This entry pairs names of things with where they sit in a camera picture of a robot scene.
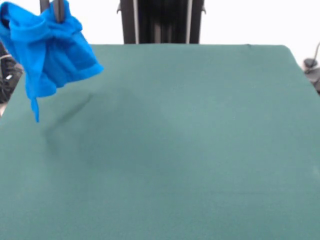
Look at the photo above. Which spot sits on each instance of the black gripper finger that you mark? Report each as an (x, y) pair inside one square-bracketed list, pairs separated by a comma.
[(59, 11), (43, 4)]

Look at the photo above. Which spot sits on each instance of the black stand base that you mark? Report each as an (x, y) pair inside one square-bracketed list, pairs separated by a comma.
[(8, 80), (310, 63)]

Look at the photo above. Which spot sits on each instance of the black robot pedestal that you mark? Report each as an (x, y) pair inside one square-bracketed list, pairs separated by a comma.
[(162, 22)]

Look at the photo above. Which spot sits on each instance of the dark green table cloth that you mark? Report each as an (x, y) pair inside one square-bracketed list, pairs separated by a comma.
[(175, 150)]

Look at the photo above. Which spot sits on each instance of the blue shirt with white print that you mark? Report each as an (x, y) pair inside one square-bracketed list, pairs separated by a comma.
[(50, 55)]

